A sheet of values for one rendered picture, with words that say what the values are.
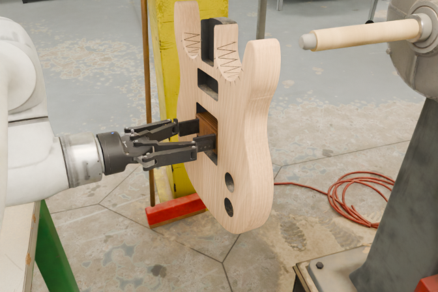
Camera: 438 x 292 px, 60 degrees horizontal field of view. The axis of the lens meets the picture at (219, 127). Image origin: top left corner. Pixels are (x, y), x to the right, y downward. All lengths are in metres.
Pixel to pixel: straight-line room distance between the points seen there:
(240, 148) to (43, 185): 0.31
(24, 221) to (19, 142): 0.21
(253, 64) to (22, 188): 0.39
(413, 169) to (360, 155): 1.41
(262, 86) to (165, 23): 0.94
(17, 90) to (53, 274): 0.57
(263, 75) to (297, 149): 1.86
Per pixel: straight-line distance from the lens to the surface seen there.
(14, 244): 0.78
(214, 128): 0.71
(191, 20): 0.81
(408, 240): 1.16
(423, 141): 1.02
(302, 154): 2.37
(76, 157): 0.65
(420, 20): 0.70
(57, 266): 1.04
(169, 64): 1.53
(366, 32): 0.65
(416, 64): 0.76
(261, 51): 0.55
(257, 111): 0.60
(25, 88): 0.62
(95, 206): 2.11
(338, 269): 1.48
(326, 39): 0.61
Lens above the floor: 1.48
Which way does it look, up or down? 36 degrees down
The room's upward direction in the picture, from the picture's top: straight up
